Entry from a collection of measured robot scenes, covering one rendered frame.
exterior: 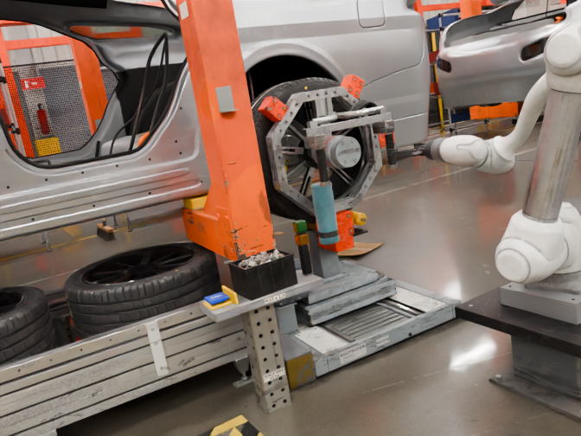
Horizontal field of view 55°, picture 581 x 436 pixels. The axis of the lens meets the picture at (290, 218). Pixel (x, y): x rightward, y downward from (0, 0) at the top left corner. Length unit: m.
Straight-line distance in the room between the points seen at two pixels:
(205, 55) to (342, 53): 1.07
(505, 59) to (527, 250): 3.17
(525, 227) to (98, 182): 1.67
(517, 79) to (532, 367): 3.00
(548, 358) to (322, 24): 1.83
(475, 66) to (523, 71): 0.45
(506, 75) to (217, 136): 3.14
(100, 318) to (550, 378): 1.65
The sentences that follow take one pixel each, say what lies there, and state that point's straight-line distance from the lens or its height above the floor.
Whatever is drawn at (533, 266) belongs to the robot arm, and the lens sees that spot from 1.74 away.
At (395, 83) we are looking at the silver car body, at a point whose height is 1.09.
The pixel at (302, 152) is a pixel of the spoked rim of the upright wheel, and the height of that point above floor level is 0.86.
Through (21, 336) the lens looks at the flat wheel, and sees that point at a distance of 2.29.
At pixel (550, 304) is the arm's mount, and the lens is 1.95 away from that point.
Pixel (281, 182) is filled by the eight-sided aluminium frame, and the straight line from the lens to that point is 2.34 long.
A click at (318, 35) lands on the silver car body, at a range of 2.89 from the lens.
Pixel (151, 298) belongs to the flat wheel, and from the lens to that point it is 2.25.
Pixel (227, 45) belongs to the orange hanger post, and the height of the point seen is 1.33.
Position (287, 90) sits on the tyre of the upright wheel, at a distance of 2.46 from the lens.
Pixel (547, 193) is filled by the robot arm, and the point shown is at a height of 0.73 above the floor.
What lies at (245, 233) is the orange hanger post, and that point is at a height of 0.64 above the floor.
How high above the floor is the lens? 1.11
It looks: 12 degrees down
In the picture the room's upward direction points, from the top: 10 degrees counter-clockwise
